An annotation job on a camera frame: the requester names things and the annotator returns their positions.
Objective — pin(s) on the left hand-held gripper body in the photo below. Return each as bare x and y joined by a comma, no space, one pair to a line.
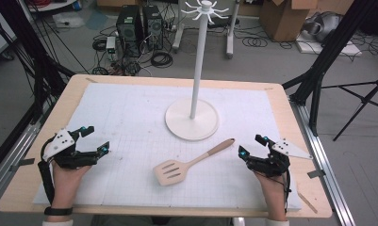
61,142

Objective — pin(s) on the white stand leg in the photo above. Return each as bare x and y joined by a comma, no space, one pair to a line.
230,37
179,31

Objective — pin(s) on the white hook rack stand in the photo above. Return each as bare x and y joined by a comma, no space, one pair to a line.
197,62

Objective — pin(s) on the black wristband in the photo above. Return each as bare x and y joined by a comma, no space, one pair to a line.
58,211

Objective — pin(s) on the black metal stand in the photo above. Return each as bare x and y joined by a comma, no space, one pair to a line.
331,47
29,47

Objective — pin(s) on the grey rounded appliance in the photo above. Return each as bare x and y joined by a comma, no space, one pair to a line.
323,25

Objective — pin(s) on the grey tape strip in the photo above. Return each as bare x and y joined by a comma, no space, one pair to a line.
316,173

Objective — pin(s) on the aluminium rail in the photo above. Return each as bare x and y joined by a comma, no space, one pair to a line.
10,157
325,157

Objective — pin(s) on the person's dark clothing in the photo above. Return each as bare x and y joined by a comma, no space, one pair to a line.
161,221

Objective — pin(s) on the large cardboard box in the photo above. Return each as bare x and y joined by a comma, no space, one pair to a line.
284,19

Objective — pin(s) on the person's left hand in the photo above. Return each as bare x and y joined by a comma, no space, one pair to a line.
65,185

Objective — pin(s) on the person's right hand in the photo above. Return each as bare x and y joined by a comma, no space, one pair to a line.
274,191

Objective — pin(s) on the white power adapter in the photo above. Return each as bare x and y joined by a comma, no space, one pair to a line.
111,44

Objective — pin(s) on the black computer tower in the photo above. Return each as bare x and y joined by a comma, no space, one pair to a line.
129,29
152,26

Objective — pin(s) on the black tripod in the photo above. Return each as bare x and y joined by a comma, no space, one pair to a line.
362,100

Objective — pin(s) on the white flat board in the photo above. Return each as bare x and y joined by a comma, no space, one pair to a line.
340,48

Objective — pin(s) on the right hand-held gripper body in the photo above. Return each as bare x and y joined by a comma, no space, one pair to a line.
277,160

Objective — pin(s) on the beige slotted spatula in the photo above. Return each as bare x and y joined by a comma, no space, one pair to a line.
171,171

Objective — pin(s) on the thin wooden stick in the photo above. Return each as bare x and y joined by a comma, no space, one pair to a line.
307,202

